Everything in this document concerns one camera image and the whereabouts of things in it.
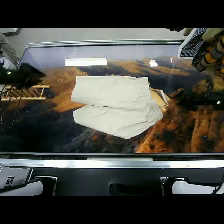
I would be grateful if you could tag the white mesh basket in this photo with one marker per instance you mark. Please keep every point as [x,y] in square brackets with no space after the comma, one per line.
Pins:
[190,46]

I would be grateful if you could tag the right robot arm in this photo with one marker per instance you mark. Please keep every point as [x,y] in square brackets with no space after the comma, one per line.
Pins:
[193,188]

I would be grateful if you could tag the heap of clothes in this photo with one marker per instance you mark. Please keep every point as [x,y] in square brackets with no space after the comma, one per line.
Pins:
[210,56]

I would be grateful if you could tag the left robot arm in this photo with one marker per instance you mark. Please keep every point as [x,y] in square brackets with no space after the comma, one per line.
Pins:
[13,181]

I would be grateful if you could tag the silver frame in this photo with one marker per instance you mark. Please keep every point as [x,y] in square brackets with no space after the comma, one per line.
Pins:
[110,163]

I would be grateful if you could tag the beige shorts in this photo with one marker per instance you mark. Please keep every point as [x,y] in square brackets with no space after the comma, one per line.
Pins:
[116,103]

